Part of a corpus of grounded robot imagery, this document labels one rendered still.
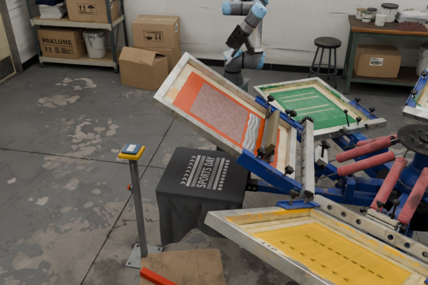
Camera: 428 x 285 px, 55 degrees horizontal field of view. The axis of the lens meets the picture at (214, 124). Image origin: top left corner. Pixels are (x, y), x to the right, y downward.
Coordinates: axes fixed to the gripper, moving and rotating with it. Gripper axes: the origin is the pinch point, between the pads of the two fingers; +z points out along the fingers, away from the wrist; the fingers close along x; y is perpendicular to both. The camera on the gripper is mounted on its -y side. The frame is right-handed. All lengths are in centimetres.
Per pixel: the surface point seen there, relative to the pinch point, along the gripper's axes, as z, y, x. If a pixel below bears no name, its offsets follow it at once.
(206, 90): 14.4, 1.6, 16.9
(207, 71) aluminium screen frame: 11.9, 6.4, 1.9
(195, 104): 14.4, 3.9, 35.5
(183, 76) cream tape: 14.4, 16.2, 17.4
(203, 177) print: 53, -24, 33
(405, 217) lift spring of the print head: -13, -98, 65
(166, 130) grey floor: 179, -2, -161
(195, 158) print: 58, -17, 15
